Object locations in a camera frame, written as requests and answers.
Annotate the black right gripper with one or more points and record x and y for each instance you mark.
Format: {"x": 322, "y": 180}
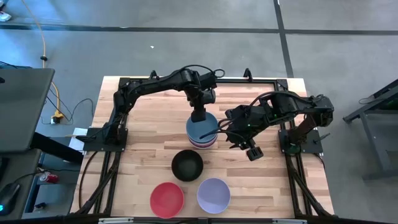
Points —
{"x": 245, "y": 121}

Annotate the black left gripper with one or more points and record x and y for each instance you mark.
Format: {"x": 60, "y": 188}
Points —
{"x": 202, "y": 98}

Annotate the blue bowl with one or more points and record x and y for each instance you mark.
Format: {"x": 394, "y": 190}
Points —
{"x": 205, "y": 132}

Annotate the black bowl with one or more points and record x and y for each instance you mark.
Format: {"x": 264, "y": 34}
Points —
{"x": 187, "y": 166}

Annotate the lavender bowl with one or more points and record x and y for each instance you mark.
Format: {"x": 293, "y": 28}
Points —
{"x": 213, "y": 196}

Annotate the orange-red bowl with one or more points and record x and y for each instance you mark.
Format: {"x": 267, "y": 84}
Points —
{"x": 167, "y": 200}

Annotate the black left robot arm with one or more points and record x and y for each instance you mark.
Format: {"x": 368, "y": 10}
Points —
{"x": 155, "y": 85}

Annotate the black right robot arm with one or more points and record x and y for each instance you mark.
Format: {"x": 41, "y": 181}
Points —
{"x": 298, "y": 104}

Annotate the maroon bowl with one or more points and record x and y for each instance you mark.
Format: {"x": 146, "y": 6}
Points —
{"x": 202, "y": 146}

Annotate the white metal bar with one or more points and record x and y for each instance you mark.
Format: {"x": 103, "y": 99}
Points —
{"x": 115, "y": 221}
{"x": 289, "y": 221}

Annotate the white paper sheet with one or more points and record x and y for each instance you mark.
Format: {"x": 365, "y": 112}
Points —
{"x": 77, "y": 143}

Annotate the black metal stand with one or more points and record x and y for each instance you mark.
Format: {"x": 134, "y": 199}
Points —
{"x": 357, "y": 112}

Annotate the yellow power plug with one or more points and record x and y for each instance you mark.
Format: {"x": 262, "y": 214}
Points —
{"x": 57, "y": 117}

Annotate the black desk beam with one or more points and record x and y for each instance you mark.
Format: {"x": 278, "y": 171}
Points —
{"x": 56, "y": 147}

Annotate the red soda can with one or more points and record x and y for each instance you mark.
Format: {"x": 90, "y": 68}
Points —
{"x": 49, "y": 178}

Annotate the grey monitor desk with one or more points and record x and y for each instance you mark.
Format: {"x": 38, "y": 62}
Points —
{"x": 25, "y": 109}

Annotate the small black device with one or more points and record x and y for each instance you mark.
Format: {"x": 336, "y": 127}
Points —
{"x": 40, "y": 205}

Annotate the grey side desk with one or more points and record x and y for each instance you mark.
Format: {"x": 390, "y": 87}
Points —
{"x": 18, "y": 168}

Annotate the black computer mouse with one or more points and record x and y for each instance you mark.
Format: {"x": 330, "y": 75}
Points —
{"x": 9, "y": 196}

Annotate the white shoe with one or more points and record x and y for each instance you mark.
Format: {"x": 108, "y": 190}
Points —
{"x": 4, "y": 16}

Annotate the black frame hook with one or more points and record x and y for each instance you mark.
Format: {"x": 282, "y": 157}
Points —
{"x": 153, "y": 75}
{"x": 247, "y": 74}

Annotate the black aluminium table frame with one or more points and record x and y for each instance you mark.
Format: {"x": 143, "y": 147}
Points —
{"x": 264, "y": 81}

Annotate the black corner bracket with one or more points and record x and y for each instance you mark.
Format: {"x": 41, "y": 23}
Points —
{"x": 124, "y": 82}
{"x": 282, "y": 84}

